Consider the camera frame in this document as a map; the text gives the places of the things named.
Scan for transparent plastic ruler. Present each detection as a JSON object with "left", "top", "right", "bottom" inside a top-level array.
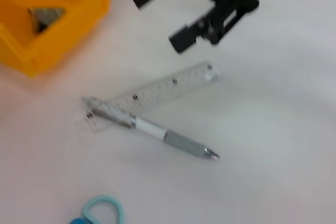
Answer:
[{"left": 81, "top": 61, "right": 221, "bottom": 133}]

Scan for yellow plastic bin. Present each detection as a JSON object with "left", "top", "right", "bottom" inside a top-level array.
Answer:
[{"left": 0, "top": 0, "right": 116, "bottom": 78}]

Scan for grey white ballpoint pen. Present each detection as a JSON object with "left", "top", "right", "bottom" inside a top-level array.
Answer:
[{"left": 89, "top": 106, "right": 221, "bottom": 162}]

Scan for light blue scissors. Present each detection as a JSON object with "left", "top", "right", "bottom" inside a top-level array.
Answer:
[{"left": 69, "top": 195, "right": 127, "bottom": 224}]

